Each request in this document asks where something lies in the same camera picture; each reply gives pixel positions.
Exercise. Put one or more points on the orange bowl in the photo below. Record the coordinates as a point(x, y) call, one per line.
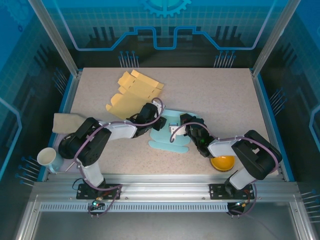
point(222, 162)

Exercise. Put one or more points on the aluminium frame post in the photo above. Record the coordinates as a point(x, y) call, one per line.
point(55, 37)
point(275, 37)

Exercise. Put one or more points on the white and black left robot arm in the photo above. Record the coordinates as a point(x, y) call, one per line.
point(117, 131)

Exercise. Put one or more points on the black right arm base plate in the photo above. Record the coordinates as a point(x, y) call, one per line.
point(217, 191)

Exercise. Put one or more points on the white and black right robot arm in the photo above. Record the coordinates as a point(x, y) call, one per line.
point(222, 147)

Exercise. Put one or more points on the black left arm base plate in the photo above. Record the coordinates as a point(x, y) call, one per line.
point(113, 191)

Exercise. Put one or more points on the yellow paper box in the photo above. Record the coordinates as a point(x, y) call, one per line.
point(135, 87)

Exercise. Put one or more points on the white and blue cup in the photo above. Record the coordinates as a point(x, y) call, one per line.
point(46, 156)

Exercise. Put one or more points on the lavender tray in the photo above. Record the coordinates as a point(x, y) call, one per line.
point(72, 170)

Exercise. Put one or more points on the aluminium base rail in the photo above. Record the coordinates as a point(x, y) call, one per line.
point(162, 187)

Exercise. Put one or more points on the light blue paper box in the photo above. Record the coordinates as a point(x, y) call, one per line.
point(162, 142)

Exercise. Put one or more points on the beige cloth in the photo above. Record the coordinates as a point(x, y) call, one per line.
point(65, 122)

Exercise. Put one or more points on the aluminium table side rail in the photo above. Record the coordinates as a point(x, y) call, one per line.
point(262, 97)
point(70, 97)

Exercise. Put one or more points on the thin wooden stick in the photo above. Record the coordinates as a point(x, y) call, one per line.
point(70, 166)

